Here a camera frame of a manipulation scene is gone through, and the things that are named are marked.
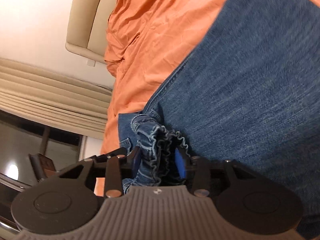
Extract blue denim jeans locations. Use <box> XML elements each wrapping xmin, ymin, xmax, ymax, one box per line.
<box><xmin>118</xmin><ymin>0</ymin><xmax>319</xmax><ymax>239</ymax></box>

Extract beige curtain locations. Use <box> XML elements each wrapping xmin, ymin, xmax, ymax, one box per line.
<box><xmin>1</xmin><ymin>59</ymin><xmax>112</xmax><ymax>139</ymax></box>

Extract orange duvet cover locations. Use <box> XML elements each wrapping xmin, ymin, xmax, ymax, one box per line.
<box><xmin>93</xmin><ymin>0</ymin><xmax>320</xmax><ymax>197</ymax></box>

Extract beige upholstered headboard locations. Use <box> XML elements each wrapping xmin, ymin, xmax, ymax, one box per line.
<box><xmin>65</xmin><ymin>0</ymin><xmax>117</xmax><ymax>64</ymax></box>

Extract dark window frame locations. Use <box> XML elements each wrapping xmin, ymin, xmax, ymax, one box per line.
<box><xmin>1</xmin><ymin>111</ymin><xmax>82</xmax><ymax>239</ymax></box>

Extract white wall outlet plate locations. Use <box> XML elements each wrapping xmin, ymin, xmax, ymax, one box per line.
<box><xmin>87</xmin><ymin>59</ymin><xmax>96</xmax><ymax>67</ymax></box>

